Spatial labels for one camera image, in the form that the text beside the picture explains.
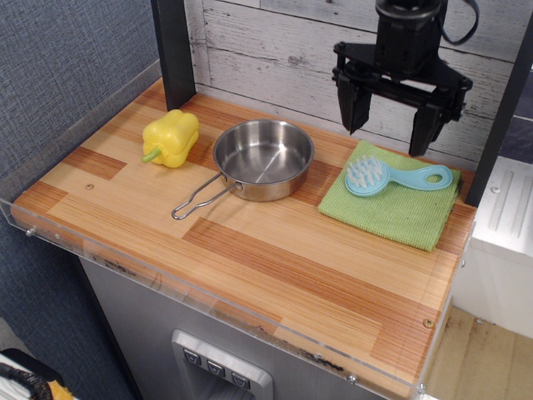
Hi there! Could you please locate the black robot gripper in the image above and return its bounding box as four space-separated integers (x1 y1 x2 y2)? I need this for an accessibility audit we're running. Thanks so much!
333 14 472 157

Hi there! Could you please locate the light blue dish brush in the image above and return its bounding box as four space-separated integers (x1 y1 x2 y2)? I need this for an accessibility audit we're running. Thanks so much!
345 156 453 198

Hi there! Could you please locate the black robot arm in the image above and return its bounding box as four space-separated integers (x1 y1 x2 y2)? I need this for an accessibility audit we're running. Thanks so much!
332 1 473 157

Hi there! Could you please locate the green folded cloth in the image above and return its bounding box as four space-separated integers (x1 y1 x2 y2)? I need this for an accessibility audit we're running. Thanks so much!
317 139 463 253

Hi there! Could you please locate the stainless steel pan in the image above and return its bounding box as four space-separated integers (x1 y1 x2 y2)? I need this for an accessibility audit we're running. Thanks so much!
172 119 315 220

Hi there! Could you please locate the white side cabinet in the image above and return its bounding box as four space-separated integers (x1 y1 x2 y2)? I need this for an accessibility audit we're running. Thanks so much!
451 157 532 338

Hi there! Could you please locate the yellow toy bell pepper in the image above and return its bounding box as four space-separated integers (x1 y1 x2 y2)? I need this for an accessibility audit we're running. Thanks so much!
142 109 199 168

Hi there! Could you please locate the silver cabinet button panel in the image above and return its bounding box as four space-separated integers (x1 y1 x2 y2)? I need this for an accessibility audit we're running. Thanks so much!
172 329 274 399

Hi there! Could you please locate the grey metal cabinet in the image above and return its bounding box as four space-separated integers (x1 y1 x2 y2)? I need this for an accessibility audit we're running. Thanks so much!
81 258 376 399

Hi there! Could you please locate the clear acrylic table guard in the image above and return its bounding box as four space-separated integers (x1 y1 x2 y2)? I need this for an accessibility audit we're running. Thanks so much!
6 80 476 399

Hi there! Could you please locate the black yellow bag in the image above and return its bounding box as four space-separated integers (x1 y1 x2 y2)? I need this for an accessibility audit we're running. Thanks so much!
1 348 76 400

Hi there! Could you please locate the dark right vertical post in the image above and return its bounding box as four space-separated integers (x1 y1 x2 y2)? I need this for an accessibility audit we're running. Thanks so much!
464 17 532 207

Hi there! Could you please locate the dark vertical post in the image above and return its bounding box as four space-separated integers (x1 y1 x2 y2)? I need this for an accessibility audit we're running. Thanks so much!
151 0 197 110
464 17 532 207

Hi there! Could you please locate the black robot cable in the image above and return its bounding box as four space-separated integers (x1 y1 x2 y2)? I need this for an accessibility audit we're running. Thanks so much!
438 0 481 45

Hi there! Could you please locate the dark left vertical post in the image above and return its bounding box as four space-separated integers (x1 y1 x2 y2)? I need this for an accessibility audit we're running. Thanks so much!
151 0 197 110

